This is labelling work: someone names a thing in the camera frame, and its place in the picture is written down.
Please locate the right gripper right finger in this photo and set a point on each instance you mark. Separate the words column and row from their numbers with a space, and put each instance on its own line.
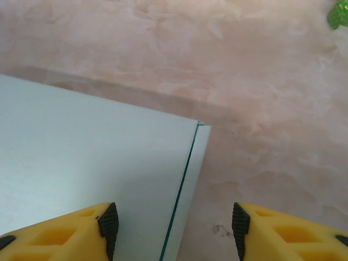
column 288, row 239

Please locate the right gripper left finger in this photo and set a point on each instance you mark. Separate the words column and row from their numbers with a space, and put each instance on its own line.
column 59, row 239

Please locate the light blue paper box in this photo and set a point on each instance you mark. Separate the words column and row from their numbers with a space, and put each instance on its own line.
column 95, row 149

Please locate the green snack packet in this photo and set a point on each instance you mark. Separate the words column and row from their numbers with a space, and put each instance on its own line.
column 340, row 13

